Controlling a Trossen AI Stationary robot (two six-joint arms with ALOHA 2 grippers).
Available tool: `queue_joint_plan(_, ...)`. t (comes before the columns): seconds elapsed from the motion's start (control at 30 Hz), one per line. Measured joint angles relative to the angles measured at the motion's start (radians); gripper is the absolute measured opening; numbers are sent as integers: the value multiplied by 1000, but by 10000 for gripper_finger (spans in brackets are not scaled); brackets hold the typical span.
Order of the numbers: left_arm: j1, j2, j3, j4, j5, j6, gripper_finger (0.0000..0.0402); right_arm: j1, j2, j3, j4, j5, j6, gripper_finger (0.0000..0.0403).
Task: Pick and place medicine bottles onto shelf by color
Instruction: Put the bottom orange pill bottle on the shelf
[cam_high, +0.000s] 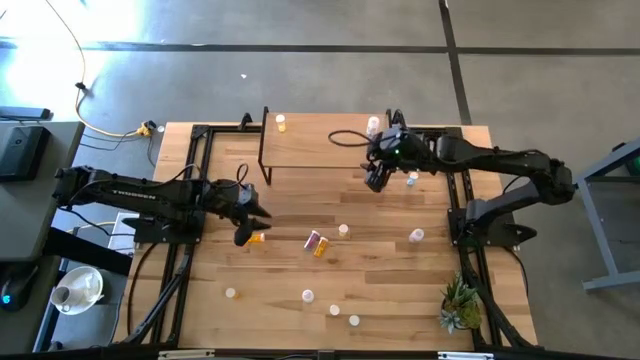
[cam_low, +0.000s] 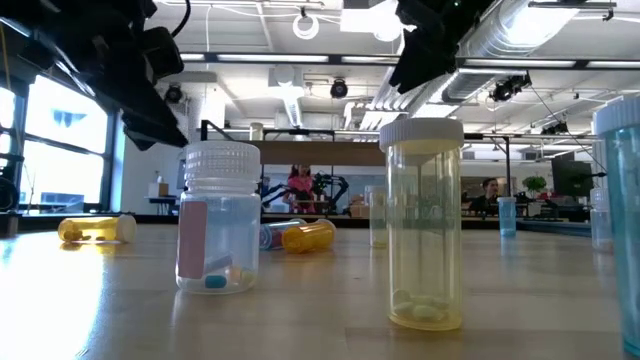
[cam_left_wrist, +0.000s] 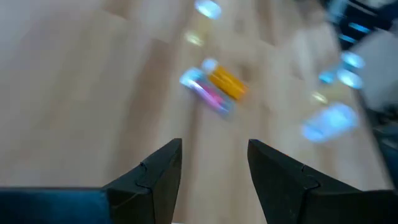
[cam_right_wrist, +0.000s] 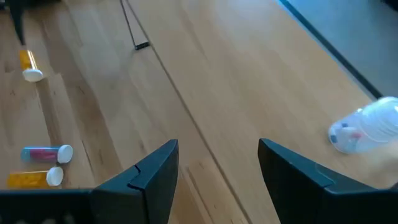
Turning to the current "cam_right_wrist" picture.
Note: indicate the pink purple bottle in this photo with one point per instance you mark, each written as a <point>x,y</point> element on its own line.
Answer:
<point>46,154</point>

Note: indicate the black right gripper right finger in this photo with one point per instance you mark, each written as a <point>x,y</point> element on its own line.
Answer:
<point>304,199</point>

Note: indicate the wooden shelf with black legs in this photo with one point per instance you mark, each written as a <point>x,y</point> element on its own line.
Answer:
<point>141,45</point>

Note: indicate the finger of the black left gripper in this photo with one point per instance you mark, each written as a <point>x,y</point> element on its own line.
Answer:
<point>17,18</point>

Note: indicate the clear wide pill bottle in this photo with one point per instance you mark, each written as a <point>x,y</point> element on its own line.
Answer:
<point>367,127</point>

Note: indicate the orange pill bottle white cap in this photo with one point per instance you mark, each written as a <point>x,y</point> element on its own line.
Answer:
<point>34,179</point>
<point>29,67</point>

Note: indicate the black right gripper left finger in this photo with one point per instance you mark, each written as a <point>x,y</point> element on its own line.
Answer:
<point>149,186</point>

